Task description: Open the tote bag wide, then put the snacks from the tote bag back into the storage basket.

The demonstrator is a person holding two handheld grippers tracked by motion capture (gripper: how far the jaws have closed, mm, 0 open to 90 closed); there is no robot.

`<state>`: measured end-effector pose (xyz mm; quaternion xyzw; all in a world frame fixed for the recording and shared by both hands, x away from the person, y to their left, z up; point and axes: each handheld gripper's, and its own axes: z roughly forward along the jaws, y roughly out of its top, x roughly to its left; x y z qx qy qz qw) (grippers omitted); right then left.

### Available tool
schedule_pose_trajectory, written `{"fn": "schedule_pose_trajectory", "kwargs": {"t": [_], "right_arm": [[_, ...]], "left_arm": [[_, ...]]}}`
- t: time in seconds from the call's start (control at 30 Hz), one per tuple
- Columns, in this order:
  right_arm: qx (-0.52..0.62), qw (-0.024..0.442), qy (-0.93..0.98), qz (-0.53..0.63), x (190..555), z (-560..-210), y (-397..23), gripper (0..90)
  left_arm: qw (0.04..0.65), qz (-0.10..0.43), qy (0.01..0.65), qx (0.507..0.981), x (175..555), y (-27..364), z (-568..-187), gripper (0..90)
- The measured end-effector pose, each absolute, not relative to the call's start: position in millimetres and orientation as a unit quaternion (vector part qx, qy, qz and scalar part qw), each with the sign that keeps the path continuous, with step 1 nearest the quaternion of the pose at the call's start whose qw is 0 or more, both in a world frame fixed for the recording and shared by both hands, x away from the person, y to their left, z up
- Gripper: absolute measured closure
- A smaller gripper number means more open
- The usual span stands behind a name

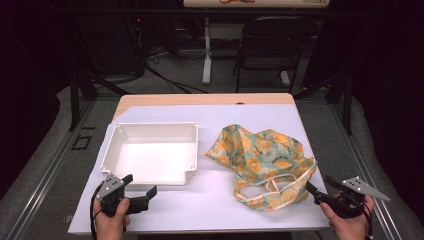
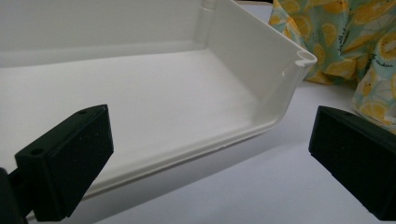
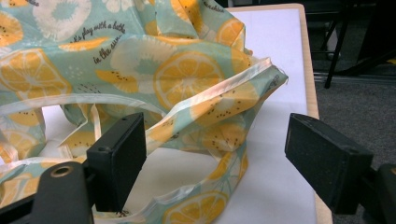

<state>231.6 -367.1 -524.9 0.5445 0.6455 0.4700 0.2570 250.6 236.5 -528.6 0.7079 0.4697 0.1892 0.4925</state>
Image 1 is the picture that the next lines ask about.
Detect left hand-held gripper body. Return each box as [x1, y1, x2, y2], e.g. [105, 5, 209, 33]
[95, 173, 138, 218]

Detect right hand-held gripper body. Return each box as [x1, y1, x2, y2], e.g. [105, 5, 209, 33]
[319, 176, 391, 220]

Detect white plastic tray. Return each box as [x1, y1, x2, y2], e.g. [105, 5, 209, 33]
[99, 121, 199, 187]

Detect yellow and teal patterned bag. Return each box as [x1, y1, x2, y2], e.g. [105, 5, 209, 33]
[204, 123, 318, 212]

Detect person's right hand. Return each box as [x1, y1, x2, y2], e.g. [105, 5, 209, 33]
[319, 194, 376, 240]

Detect person's left hand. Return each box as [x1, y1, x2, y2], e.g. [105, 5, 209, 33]
[92, 197, 132, 240]

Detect white table mat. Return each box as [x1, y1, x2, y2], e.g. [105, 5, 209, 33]
[67, 103, 331, 235]

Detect black metal stand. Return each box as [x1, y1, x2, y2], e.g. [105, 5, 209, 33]
[292, 70, 355, 136]
[67, 68, 132, 133]

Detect wooden table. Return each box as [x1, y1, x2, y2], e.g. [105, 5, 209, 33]
[111, 92, 298, 122]

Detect dark equipment cabinet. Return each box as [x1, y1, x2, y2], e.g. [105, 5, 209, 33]
[75, 12, 148, 77]

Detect black folding chair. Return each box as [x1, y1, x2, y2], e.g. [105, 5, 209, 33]
[232, 15, 316, 95]

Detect white desk leg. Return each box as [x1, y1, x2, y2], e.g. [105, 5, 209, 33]
[201, 16, 214, 86]

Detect background desk top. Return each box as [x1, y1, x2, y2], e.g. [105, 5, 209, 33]
[182, 0, 331, 9]

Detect left hand-held gripper black cable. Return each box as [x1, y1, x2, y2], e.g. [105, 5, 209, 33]
[88, 181, 105, 240]

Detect hand-held gripper black cable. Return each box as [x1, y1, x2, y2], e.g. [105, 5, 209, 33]
[362, 202, 375, 240]
[88, 181, 105, 240]

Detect right hand-held gripper black cable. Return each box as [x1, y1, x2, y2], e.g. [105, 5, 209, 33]
[362, 202, 375, 240]

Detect aluminium floor rail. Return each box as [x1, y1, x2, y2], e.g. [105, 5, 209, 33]
[328, 99, 404, 240]
[5, 99, 98, 240]

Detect black floor cables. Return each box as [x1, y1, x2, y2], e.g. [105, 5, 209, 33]
[145, 49, 210, 95]

